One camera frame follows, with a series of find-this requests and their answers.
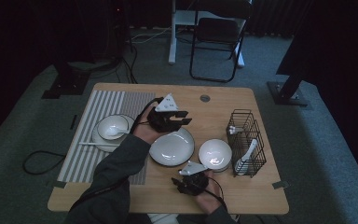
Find dark pleated curtain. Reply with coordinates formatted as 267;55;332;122
248;0;296;38

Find black curtain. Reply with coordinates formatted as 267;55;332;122
275;0;358;194

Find black folding chair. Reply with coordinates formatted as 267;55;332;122
188;0;254;84

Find black equipment tower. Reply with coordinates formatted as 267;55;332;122
103;0;129;62

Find black stand base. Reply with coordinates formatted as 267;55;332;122
41;59;91;100
267;69;310;107

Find hand-held gripper cable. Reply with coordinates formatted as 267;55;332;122
203;176;227;213
69;96;164;213

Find white ceramic spoon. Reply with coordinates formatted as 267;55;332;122
234;138;259;175
105;125;131;138

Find white bowl with dark rim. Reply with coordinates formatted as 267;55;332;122
198;138;233;171
96;114;130;141
200;165;231;174

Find white ribbed object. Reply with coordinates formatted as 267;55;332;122
147;213;179;224

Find right hand-held gripper cable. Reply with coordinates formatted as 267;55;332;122
203;176;227;213

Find black floor cables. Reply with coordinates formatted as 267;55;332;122
115;40;139;85

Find grey striped placemat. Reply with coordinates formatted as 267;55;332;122
57;90;156;186

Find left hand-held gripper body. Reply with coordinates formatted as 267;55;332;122
146;92;181;133

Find white desk frame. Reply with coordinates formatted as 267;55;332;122
168;0;246;68

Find black wire basket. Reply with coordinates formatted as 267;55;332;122
226;108;268;179

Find left hand-held gripper cable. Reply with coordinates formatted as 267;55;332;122
69;96;164;213

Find black floor cable loop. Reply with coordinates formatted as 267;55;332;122
22;150;67;175

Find white floor cable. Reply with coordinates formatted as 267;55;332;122
130;27;172;45

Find grey tape piece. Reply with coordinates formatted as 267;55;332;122
46;179;67;189
271;180;291;190

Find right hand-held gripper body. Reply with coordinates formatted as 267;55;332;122
178;161;209;196

